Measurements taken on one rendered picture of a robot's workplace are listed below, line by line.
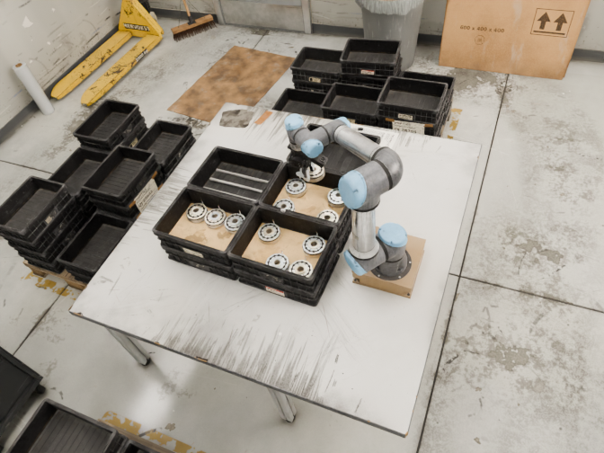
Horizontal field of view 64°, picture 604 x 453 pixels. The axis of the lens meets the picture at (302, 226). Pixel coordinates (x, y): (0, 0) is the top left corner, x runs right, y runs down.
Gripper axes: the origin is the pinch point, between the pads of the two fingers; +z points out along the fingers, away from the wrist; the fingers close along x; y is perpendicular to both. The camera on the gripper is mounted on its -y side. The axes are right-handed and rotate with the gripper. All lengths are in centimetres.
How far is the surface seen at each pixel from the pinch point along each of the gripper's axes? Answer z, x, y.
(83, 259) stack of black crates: 67, 53, 144
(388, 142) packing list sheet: 37, -60, -17
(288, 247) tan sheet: 13.7, 31.1, 0.3
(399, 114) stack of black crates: 60, -104, -10
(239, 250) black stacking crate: 8.1, 41.7, 18.8
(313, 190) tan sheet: 17.5, -3.9, 3.3
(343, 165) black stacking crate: 20.0, -24.6, -4.8
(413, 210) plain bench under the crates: 32, -16, -43
